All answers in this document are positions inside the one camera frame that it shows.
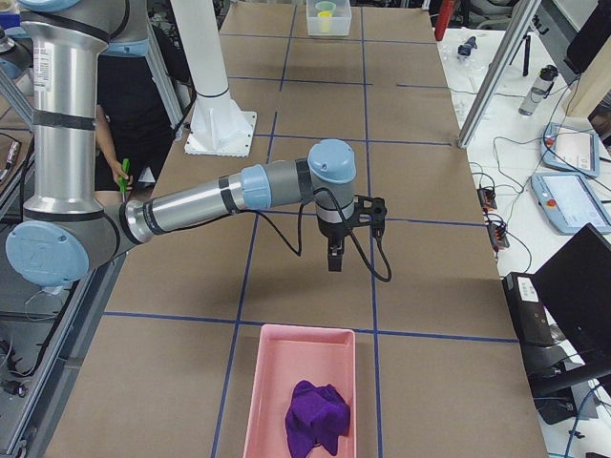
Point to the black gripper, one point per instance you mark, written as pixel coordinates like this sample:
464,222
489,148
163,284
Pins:
330,233

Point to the purple cloth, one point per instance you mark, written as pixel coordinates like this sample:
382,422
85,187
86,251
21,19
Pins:
317,416

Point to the yellow plastic cup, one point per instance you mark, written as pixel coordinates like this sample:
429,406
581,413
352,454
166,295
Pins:
324,24

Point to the pale green bowl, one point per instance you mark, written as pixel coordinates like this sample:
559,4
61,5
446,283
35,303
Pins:
325,8

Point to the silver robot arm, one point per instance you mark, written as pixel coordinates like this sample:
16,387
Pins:
66,233

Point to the black desktop box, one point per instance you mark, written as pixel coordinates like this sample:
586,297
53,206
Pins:
528,314

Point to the clear plastic storage box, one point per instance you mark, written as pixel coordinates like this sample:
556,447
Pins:
341,20

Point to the pink plastic tray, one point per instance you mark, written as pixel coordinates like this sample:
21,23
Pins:
287,355

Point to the orange black connector block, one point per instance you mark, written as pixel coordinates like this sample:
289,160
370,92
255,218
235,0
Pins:
486,197

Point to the near teach pendant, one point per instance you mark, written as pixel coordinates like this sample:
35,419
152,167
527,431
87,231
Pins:
569,202

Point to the teach pendant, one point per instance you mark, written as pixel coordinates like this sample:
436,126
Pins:
570,149
569,202

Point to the person in black clothes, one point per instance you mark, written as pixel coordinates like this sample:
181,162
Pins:
131,122

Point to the black monitor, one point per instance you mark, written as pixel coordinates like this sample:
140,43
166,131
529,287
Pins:
574,286

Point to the blue handheld tool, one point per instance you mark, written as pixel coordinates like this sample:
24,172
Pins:
465,49

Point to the far teach pendant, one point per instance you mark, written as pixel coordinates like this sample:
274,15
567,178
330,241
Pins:
570,149

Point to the red cylinder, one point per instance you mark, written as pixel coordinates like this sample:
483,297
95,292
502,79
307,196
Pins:
443,19

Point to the clear water bottle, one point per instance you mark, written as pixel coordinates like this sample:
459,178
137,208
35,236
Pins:
539,91

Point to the white pedestal base plate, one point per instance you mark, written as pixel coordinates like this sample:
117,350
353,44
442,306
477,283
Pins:
219,127

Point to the green handled tool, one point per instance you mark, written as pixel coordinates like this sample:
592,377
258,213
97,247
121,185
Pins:
124,181

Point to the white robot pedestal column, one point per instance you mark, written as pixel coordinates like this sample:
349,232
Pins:
199,35

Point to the aluminium frame post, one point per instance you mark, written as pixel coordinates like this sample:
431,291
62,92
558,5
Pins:
518,26

